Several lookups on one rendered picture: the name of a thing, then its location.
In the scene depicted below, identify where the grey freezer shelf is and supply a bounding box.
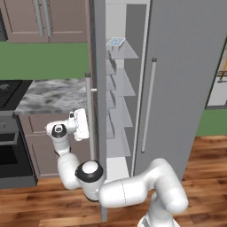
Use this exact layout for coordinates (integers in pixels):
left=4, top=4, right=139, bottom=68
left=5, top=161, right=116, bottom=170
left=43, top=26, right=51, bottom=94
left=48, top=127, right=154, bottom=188
left=106, top=39, right=140, bottom=59
left=113, top=96, right=134, bottom=129
left=111, top=68, right=137, bottom=98
left=106, top=127, right=131, bottom=159

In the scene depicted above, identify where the grey fridge door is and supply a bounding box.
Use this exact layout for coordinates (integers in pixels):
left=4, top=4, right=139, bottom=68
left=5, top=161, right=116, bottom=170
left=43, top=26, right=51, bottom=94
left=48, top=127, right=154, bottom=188
left=130, top=0, right=227, bottom=182

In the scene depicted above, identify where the grey freezer door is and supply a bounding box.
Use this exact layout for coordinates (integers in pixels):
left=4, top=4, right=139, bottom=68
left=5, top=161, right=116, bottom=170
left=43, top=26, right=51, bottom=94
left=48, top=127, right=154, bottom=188
left=93, top=0, right=108, bottom=223

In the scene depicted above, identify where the grey cupboard handle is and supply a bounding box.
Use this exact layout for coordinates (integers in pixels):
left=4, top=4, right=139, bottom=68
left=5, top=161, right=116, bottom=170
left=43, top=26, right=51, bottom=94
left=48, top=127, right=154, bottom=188
left=42, top=0, right=53, bottom=37
left=33, top=0, right=44, bottom=37

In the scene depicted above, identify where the dark framed window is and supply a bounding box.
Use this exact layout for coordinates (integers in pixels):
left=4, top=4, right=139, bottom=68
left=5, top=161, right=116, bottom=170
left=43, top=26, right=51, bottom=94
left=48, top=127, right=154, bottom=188
left=205, top=37, right=227, bottom=111

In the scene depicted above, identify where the grey freezer door handle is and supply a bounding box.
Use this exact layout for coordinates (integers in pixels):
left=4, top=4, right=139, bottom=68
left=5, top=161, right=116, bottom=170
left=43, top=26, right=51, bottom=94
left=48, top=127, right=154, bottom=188
left=84, top=72, right=98, bottom=153

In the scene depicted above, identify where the black stove with oven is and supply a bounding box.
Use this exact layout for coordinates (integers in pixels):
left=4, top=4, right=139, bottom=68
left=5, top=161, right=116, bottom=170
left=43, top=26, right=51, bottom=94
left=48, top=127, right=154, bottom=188
left=0, top=79, right=38, bottom=191

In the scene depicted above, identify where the grey fridge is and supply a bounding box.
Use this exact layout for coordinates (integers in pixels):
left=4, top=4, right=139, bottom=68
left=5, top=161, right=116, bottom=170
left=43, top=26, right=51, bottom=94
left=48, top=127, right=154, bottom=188
left=88, top=0, right=227, bottom=223

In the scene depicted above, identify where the grey fridge door handle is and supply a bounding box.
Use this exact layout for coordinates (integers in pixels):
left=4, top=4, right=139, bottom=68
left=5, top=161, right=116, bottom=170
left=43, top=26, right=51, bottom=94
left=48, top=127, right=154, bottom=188
left=140, top=57, right=158, bottom=154

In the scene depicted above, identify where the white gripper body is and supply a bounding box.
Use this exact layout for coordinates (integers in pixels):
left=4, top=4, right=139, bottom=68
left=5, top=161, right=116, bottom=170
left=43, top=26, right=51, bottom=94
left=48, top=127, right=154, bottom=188
left=73, top=107, right=90, bottom=142

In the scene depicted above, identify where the brown wall cupboard door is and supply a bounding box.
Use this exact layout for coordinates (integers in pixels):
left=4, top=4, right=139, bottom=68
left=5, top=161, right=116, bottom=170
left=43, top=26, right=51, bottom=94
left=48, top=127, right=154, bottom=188
left=43, top=0, right=90, bottom=44
left=2, top=0, right=46, bottom=44

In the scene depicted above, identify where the brown base cupboard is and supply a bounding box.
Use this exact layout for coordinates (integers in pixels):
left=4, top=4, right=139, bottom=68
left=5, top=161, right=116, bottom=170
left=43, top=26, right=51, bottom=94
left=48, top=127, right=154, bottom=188
left=17, top=112, right=99, bottom=180

